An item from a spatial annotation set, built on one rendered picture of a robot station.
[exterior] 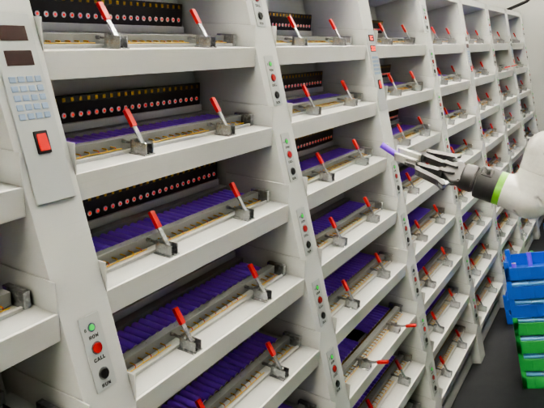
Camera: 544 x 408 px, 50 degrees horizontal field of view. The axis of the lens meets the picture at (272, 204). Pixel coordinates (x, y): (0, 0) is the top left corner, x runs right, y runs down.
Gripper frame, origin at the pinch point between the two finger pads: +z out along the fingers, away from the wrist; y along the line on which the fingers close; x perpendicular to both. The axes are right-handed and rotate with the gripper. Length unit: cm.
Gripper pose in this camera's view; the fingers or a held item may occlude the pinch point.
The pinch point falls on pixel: (407, 156)
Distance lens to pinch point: 174.0
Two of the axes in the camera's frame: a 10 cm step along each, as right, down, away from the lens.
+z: -8.3, -3.5, 4.3
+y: -5.4, 6.9, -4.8
